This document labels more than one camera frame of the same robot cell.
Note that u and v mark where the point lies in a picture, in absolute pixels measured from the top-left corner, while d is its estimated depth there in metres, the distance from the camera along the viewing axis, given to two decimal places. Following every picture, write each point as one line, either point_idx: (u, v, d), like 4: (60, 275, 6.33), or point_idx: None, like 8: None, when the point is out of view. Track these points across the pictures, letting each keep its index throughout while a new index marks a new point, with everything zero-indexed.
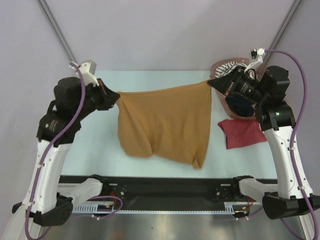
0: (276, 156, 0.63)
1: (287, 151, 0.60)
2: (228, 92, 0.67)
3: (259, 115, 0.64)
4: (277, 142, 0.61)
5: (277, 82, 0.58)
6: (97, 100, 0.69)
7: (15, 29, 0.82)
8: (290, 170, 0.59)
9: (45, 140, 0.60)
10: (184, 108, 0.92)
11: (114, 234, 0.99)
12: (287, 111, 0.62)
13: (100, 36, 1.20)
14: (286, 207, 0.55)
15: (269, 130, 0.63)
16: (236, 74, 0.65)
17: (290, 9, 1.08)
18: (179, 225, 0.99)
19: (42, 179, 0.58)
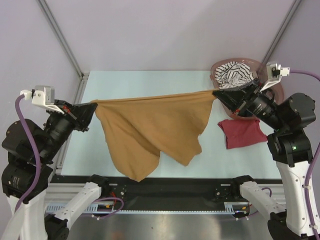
0: (288, 189, 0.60)
1: (301, 189, 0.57)
2: (238, 110, 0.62)
3: (273, 146, 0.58)
4: (292, 179, 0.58)
5: (302, 118, 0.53)
6: (64, 130, 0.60)
7: (12, 24, 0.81)
8: (304, 209, 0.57)
9: (14, 196, 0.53)
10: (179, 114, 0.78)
11: (113, 234, 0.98)
12: (304, 144, 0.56)
13: (99, 33, 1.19)
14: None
15: (283, 163, 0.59)
16: (251, 94, 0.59)
17: (290, 8, 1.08)
18: (179, 225, 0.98)
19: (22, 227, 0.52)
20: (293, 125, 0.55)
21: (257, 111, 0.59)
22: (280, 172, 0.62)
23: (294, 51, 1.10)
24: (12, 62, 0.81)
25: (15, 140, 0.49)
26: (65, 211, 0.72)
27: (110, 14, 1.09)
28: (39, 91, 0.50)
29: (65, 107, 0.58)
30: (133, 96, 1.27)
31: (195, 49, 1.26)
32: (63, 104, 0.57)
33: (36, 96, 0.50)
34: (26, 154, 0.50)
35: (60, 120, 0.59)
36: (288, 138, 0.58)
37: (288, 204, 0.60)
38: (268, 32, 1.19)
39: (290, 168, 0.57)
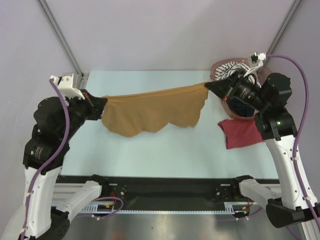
0: (279, 166, 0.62)
1: (290, 161, 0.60)
2: (227, 97, 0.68)
3: (260, 124, 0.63)
4: (280, 152, 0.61)
5: (280, 92, 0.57)
6: (83, 114, 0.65)
7: (12, 24, 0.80)
8: (294, 181, 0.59)
9: (31, 168, 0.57)
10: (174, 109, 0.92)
11: (113, 234, 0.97)
12: (289, 120, 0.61)
13: (99, 33, 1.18)
14: (292, 218, 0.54)
15: (270, 139, 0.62)
16: (236, 80, 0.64)
17: (290, 8, 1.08)
18: (179, 225, 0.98)
19: (34, 203, 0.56)
20: (274, 101, 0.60)
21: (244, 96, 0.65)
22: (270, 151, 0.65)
23: (294, 51, 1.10)
24: (12, 62, 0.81)
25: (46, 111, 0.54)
26: (67, 204, 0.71)
27: (110, 14, 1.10)
28: (67, 76, 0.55)
29: (86, 94, 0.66)
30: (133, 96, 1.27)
31: (195, 49, 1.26)
32: (84, 91, 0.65)
33: (63, 80, 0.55)
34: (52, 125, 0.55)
35: (80, 105, 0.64)
36: (273, 115, 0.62)
37: (282, 180, 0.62)
38: (268, 32, 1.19)
39: (277, 142, 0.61)
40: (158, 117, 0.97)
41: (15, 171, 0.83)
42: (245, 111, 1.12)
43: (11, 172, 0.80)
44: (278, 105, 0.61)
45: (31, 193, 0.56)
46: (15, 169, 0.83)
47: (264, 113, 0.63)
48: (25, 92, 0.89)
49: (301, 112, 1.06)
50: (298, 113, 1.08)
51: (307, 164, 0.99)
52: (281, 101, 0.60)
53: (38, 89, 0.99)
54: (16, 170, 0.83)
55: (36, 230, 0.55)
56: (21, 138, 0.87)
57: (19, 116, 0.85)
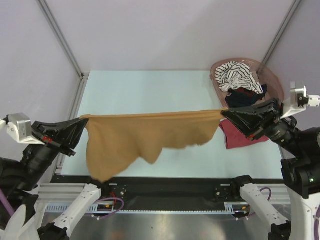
0: (297, 217, 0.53)
1: (312, 220, 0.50)
2: (252, 136, 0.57)
3: (287, 174, 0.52)
4: (303, 208, 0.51)
5: None
6: (43, 160, 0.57)
7: (12, 24, 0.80)
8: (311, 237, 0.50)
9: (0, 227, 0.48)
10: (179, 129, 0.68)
11: (113, 234, 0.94)
12: None
13: (99, 33, 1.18)
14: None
15: (296, 193, 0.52)
16: (270, 121, 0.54)
17: (290, 8, 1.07)
18: (180, 226, 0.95)
19: None
20: (317, 159, 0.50)
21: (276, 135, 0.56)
22: (292, 194, 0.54)
23: (294, 51, 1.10)
24: (13, 62, 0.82)
25: None
26: (65, 218, 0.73)
27: (110, 14, 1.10)
28: (12, 126, 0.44)
29: (46, 138, 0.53)
30: (133, 96, 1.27)
31: (195, 49, 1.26)
32: (43, 135, 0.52)
33: (9, 128, 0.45)
34: None
35: (41, 148, 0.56)
36: (304, 167, 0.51)
37: (295, 226, 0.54)
38: (268, 32, 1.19)
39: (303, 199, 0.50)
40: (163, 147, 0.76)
41: None
42: None
43: None
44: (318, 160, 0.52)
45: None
46: None
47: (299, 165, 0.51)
48: (25, 93, 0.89)
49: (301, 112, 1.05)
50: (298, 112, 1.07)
51: None
52: None
53: (38, 90, 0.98)
54: None
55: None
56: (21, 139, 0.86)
57: None
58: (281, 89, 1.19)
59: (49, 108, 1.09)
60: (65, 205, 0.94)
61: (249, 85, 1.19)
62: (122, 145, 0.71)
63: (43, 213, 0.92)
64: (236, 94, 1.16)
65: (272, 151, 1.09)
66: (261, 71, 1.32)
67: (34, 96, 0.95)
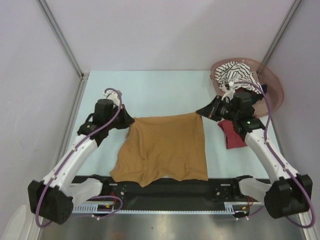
0: (259, 153, 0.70)
1: (264, 145, 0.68)
2: (211, 115, 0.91)
3: (236, 128, 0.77)
4: (255, 140, 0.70)
5: (243, 100, 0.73)
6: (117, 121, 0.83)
7: (11, 24, 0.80)
8: (272, 158, 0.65)
9: (81, 135, 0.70)
10: (177, 137, 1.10)
11: (114, 234, 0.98)
12: (257, 123, 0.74)
13: (99, 33, 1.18)
14: (278, 190, 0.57)
15: (247, 136, 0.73)
16: (217, 101, 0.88)
17: (290, 7, 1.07)
18: (179, 225, 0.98)
19: (71, 161, 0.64)
20: (244, 108, 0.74)
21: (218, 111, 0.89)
22: (251, 147, 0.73)
23: (294, 51, 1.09)
24: (12, 62, 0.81)
25: (102, 105, 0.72)
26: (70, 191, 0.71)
27: (109, 14, 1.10)
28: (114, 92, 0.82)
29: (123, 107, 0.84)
30: (133, 96, 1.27)
31: (195, 49, 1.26)
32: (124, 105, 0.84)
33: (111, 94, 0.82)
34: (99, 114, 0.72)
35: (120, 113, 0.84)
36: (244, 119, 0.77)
37: (266, 166, 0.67)
38: (268, 32, 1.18)
39: (249, 133, 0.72)
40: (166, 147, 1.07)
41: (17, 171, 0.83)
42: None
43: (12, 172, 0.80)
44: (247, 111, 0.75)
45: (75, 150, 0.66)
46: (16, 169, 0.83)
47: (238, 116, 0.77)
48: (25, 93, 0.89)
49: (299, 112, 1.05)
50: (296, 112, 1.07)
51: (305, 166, 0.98)
52: (248, 108, 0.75)
53: (38, 89, 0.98)
54: (17, 170, 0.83)
55: (59, 184, 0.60)
56: (22, 139, 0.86)
57: (18, 116, 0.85)
58: (282, 88, 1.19)
59: (50, 108, 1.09)
60: None
61: (249, 85, 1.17)
62: (146, 140, 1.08)
63: None
64: None
65: None
66: (260, 71, 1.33)
67: (34, 96, 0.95)
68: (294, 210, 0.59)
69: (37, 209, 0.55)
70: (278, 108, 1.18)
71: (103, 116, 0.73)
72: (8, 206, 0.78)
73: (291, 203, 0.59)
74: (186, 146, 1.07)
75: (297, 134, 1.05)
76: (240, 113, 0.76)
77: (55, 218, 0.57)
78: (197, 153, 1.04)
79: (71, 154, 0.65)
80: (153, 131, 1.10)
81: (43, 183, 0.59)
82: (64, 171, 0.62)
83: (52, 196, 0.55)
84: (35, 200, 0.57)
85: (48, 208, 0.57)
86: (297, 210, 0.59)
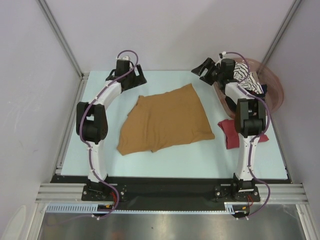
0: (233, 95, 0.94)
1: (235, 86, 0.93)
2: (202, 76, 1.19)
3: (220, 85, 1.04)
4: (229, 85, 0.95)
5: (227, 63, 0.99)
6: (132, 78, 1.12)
7: (11, 25, 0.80)
8: (239, 92, 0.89)
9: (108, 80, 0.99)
10: (179, 106, 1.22)
11: (113, 234, 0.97)
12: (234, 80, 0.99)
13: (99, 33, 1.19)
14: (239, 104, 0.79)
15: (227, 88, 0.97)
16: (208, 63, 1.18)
17: (291, 7, 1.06)
18: (179, 225, 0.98)
19: (105, 94, 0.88)
20: (227, 69, 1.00)
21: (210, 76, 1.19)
22: (229, 94, 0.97)
23: (294, 50, 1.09)
24: (11, 63, 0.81)
25: (122, 62, 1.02)
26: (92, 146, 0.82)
27: (109, 14, 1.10)
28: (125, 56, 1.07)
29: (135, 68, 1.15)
30: (133, 96, 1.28)
31: (195, 49, 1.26)
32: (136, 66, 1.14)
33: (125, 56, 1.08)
34: (121, 68, 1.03)
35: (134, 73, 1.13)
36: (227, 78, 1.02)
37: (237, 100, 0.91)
38: (268, 32, 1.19)
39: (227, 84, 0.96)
40: (171, 121, 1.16)
41: (17, 171, 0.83)
42: None
43: (12, 171, 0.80)
44: (228, 73, 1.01)
45: (108, 87, 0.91)
46: (17, 169, 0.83)
47: (222, 77, 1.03)
48: (25, 94, 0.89)
49: (299, 112, 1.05)
50: (296, 112, 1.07)
51: (304, 166, 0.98)
52: (229, 70, 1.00)
53: (38, 89, 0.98)
54: (17, 170, 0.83)
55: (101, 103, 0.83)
56: (22, 139, 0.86)
57: (18, 116, 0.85)
58: (281, 88, 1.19)
59: (50, 108, 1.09)
60: (66, 205, 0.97)
61: (249, 85, 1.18)
62: (153, 114, 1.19)
63: (43, 213, 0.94)
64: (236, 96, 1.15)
65: (272, 152, 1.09)
66: (260, 72, 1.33)
67: (34, 96, 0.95)
68: (254, 124, 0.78)
69: (83, 120, 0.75)
70: (278, 107, 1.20)
71: (123, 70, 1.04)
72: (7, 206, 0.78)
73: (251, 120, 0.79)
74: (188, 111, 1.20)
75: (297, 134, 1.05)
76: (223, 74, 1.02)
77: (97, 132, 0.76)
78: (202, 117, 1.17)
79: (105, 89, 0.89)
80: (157, 104, 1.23)
81: (88, 103, 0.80)
82: (102, 98, 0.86)
83: (97, 111, 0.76)
84: (80, 115, 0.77)
85: (92, 126, 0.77)
86: (257, 126, 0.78)
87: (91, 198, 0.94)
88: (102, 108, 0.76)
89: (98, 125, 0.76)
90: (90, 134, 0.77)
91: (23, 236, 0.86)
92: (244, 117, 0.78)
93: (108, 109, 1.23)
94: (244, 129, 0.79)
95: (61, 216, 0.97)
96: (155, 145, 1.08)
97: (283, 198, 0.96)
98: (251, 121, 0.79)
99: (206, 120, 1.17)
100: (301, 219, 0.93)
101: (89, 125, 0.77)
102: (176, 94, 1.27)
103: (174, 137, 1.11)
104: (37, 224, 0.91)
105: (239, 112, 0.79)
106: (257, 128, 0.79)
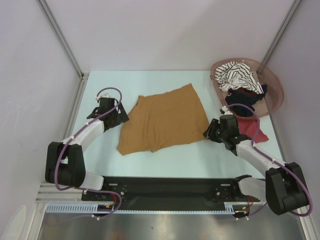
0: (251, 159, 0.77)
1: (252, 148, 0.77)
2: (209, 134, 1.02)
3: (227, 145, 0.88)
4: (243, 148, 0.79)
5: (228, 121, 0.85)
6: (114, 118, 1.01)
7: (11, 24, 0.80)
8: (261, 156, 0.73)
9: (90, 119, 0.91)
10: (179, 107, 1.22)
11: (113, 234, 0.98)
12: (242, 137, 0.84)
13: (99, 34, 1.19)
14: (271, 179, 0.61)
15: (239, 149, 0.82)
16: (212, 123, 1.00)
17: (291, 7, 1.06)
18: (179, 225, 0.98)
19: (84, 132, 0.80)
20: (230, 124, 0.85)
21: (213, 130, 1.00)
22: (244, 156, 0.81)
23: (294, 51, 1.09)
24: (12, 63, 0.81)
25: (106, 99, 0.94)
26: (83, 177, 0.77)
27: (109, 14, 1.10)
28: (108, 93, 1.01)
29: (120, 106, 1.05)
30: (133, 96, 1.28)
31: (195, 49, 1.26)
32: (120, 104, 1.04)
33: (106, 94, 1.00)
34: (103, 105, 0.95)
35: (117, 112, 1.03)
36: (232, 135, 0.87)
37: (259, 166, 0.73)
38: (268, 32, 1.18)
39: (238, 144, 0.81)
40: (171, 121, 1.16)
41: (17, 171, 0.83)
42: (246, 111, 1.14)
43: (12, 171, 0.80)
44: (233, 129, 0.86)
45: (88, 125, 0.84)
46: (17, 169, 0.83)
47: (227, 135, 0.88)
48: (25, 93, 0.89)
49: (300, 113, 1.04)
50: (296, 113, 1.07)
51: (305, 167, 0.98)
52: (232, 126, 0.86)
53: (38, 90, 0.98)
54: (16, 170, 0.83)
55: (78, 142, 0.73)
56: (22, 139, 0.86)
57: (18, 116, 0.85)
58: (281, 87, 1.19)
59: (50, 108, 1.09)
60: (66, 205, 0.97)
61: (249, 85, 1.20)
62: (154, 115, 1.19)
63: (43, 213, 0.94)
64: (236, 95, 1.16)
65: (272, 152, 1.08)
66: (260, 72, 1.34)
67: (34, 96, 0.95)
68: (295, 200, 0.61)
69: (57, 165, 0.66)
70: (278, 107, 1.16)
71: (107, 107, 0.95)
72: (8, 207, 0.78)
73: (291, 196, 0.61)
74: (188, 113, 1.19)
75: (297, 135, 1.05)
76: (228, 132, 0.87)
77: (71, 177, 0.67)
78: (202, 118, 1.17)
79: (85, 127, 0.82)
80: (157, 104, 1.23)
81: (62, 144, 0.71)
82: (80, 137, 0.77)
83: (71, 153, 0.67)
84: (54, 158, 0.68)
85: (65, 170, 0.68)
86: (300, 202, 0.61)
87: (91, 197, 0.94)
88: (78, 148, 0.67)
89: (73, 170, 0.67)
90: (64, 180, 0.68)
91: (23, 236, 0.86)
92: (282, 195, 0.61)
93: None
94: (285, 210, 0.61)
95: (62, 216, 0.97)
96: (155, 145, 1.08)
97: None
98: (289, 196, 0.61)
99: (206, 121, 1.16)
100: (300, 218, 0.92)
101: (63, 170, 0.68)
102: (176, 95, 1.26)
103: (174, 138, 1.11)
104: (37, 223, 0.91)
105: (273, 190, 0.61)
106: (299, 204, 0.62)
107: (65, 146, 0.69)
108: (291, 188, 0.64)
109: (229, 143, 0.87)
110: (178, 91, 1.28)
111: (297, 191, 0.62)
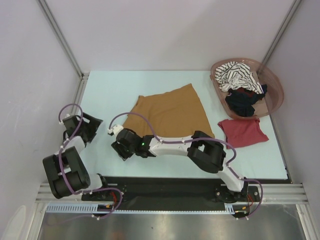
0: (170, 151, 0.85)
1: (162, 144, 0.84)
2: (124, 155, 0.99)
3: (142, 154, 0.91)
4: (156, 147, 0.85)
5: (126, 137, 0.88)
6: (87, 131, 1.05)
7: (11, 25, 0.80)
8: (173, 144, 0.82)
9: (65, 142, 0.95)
10: (179, 107, 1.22)
11: (113, 234, 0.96)
12: (147, 139, 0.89)
13: (100, 34, 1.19)
14: (195, 157, 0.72)
15: (153, 151, 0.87)
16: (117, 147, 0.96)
17: (291, 7, 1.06)
18: (179, 226, 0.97)
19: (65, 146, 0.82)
20: (128, 138, 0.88)
21: (123, 150, 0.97)
22: (162, 153, 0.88)
23: (294, 51, 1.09)
24: (12, 63, 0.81)
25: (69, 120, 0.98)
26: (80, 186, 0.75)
27: (110, 15, 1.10)
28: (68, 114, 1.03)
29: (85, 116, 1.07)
30: (134, 96, 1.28)
31: (195, 50, 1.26)
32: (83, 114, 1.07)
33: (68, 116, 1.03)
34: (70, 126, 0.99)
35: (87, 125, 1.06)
36: (138, 144, 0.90)
37: (179, 153, 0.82)
38: (268, 32, 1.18)
39: (150, 148, 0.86)
40: (172, 121, 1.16)
41: (17, 171, 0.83)
42: (246, 111, 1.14)
43: (12, 171, 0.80)
44: (134, 139, 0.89)
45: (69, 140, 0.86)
46: (17, 169, 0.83)
47: (134, 148, 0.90)
48: (25, 94, 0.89)
49: (299, 113, 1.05)
50: (295, 113, 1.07)
51: (304, 167, 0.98)
52: (132, 137, 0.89)
53: (38, 90, 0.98)
54: (16, 170, 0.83)
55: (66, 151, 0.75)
56: (22, 139, 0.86)
57: (18, 116, 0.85)
58: (281, 87, 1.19)
59: (50, 108, 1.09)
60: (66, 205, 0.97)
61: (249, 85, 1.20)
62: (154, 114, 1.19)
63: (43, 213, 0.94)
64: (236, 95, 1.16)
65: (272, 152, 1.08)
66: (260, 71, 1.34)
67: (34, 97, 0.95)
68: (217, 153, 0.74)
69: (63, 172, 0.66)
70: (278, 107, 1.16)
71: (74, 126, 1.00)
72: (8, 207, 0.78)
73: (213, 153, 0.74)
74: (188, 112, 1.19)
75: (297, 134, 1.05)
76: (133, 145, 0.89)
77: (80, 178, 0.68)
78: (202, 118, 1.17)
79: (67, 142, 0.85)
80: (157, 104, 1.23)
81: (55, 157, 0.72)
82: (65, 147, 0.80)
83: (70, 156, 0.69)
84: (53, 170, 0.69)
85: (72, 175, 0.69)
86: (220, 151, 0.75)
87: (91, 197, 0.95)
88: (72, 149, 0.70)
89: (79, 171, 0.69)
90: (73, 185, 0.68)
91: (23, 236, 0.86)
92: (208, 157, 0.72)
93: (108, 109, 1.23)
94: (218, 164, 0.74)
95: (61, 217, 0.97)
96: None
97: (284, 198, 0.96)
98: (212, 155, 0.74)
99: (207, 120, 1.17)
100: (300, 218, 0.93)
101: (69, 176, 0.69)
102: (176, 95, 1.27)
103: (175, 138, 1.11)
104: (37, 224, 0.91)
105: (201, 161, 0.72)
106: (220, 151, 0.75)
107: (59, 155, 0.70)
108: (207, 147, 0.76)
109: (142, 152, 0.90)
110: (178, 91, 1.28)
111: (212, 146, 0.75)
